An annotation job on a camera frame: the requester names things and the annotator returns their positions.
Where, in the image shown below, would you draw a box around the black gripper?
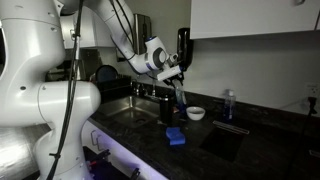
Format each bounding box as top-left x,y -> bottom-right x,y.
165,71 -> 186,90

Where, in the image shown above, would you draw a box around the white ceramic bowl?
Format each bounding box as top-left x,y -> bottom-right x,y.
185,106 -> 207,122

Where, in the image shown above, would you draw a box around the stainless steel sink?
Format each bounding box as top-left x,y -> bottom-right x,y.
97,95 -> 162,128

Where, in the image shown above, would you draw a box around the blue liquid soap bottle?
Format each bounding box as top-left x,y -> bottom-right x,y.
222,88 -> 237,123

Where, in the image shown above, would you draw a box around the black dish rack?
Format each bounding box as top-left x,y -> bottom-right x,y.
94,74 -> 133,102

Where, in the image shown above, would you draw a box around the chrome faucet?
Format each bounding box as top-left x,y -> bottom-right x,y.
130,79 -> 162,102

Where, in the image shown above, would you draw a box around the black tumbler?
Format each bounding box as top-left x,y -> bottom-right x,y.
158,94 -> 175,127

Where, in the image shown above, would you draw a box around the blue sponge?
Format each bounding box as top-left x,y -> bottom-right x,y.
165,126 -> 187,147

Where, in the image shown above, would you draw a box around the dark blue plate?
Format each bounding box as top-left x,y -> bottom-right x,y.
95,64 -> 119,84

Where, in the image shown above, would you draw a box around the white base cabinet front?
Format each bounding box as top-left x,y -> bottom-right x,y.
79,119 -> 169,180

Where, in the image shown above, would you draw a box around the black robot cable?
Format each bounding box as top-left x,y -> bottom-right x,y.
46,0 -> 85,180
109,0 -> 158,80

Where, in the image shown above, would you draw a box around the white cabinets with handles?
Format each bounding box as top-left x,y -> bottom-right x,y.
59,5 -> 117,50

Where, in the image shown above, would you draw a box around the metal cabinet handle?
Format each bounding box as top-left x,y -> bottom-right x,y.
90,129 -> 105,152

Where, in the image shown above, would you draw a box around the white wall cabinet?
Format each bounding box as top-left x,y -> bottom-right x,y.
189,0 -> 320,41

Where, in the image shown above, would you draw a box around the white wall outlet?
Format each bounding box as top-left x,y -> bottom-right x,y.
304,82 -> 320,100

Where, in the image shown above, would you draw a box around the black power plug cable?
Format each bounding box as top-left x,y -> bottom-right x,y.
301,96 -> 318,141

